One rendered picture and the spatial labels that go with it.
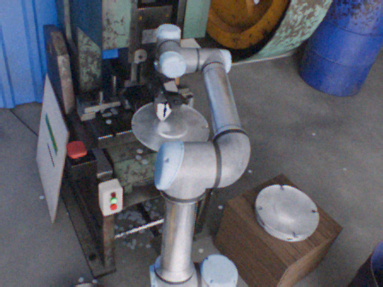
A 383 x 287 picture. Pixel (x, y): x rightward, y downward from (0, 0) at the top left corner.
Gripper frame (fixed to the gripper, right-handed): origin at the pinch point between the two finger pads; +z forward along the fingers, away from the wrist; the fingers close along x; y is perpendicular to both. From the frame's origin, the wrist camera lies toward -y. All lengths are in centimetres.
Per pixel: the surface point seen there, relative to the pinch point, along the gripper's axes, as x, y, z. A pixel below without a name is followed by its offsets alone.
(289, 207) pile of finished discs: -52, -31, 41
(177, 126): -3.7, -4.6, 1.5
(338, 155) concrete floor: -149, 12, 82
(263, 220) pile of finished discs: -36, -33, 41
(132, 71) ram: 6.5, 14.8, -12.9
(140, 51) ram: 4.4, 13.6, -21.3
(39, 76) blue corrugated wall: 23, 132, 57
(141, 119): 7.0, 4.1, 1.5
